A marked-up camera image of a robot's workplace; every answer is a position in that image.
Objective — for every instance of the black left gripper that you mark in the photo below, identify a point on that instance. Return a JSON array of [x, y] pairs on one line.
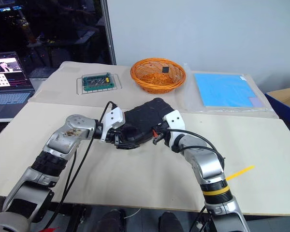
[[113, 137]]

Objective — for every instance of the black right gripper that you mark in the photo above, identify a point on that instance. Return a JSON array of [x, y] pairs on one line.
[[162, 137]]

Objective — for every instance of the black tool case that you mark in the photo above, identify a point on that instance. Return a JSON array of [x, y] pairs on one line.
[[145, 116]]

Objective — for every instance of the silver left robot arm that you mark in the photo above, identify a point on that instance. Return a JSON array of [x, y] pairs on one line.
[[70, 135]]

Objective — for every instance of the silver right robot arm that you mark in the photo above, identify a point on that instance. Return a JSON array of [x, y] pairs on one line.
[[205, 164]]

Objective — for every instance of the blue sheet in plastic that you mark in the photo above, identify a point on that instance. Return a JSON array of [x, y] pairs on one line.
[[189, 101]]

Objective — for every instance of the orange wicker basket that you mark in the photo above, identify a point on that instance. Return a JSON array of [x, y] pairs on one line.
[[154, 84]]

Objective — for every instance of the green screwdriver bit box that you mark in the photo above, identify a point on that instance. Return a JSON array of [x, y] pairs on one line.
[[97, 85]]

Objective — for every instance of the small black square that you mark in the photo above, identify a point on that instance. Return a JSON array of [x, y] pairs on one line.
[[165, 69]]

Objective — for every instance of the dark rounded shape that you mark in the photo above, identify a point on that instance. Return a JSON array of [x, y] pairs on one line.
[[170, 222]]

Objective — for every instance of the yellow strip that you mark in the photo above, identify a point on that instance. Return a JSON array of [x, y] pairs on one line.
[[241, 171]]

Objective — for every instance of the blue cardboard box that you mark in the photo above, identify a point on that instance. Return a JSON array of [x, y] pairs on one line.
[[284, 106]]

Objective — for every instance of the grey laptop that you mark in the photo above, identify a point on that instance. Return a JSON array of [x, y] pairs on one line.
[[7, 99]]

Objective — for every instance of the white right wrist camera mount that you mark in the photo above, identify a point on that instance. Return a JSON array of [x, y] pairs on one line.
[[175, 120]]

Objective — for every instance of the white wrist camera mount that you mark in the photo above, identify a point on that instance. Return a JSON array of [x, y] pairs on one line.
[[113, 117], [175, 120]]

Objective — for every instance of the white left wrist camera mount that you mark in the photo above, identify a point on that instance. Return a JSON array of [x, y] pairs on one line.
[[113, 117]]

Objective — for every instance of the grey metal post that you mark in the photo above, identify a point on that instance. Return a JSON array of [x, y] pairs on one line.
[[108, 36]]

